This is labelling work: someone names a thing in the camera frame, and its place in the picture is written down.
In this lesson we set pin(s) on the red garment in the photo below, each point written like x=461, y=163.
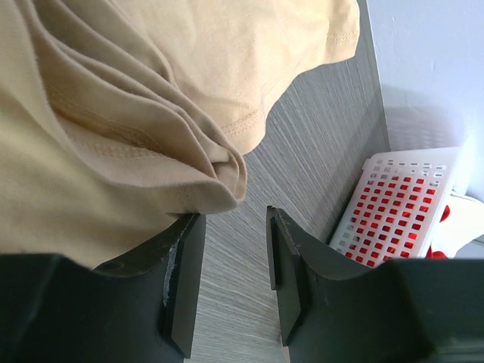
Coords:
x=391, y=217

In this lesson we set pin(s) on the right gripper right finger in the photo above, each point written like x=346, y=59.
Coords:
x=333, y=309

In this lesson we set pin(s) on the right white plastic basket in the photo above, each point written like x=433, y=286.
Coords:
x=415, y=162

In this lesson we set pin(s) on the white cloth in basket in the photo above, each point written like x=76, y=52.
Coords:
x=460, y=224

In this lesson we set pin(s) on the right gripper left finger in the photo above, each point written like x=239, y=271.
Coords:
x=139, y=307

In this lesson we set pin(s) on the beige t-shirt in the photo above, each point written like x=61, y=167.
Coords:
x=117, y=117

